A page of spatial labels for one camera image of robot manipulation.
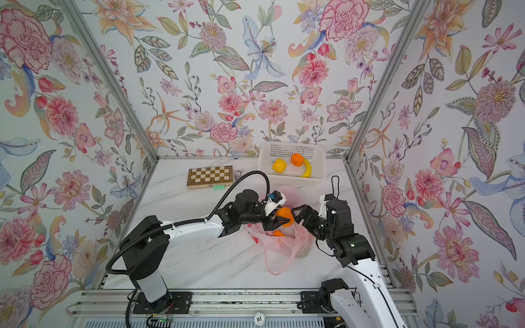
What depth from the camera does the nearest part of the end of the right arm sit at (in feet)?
1.79

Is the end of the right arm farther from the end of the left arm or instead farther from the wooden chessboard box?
the wooden chessboard box

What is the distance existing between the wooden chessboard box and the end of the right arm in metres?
0.54

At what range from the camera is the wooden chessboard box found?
1090 millimetres
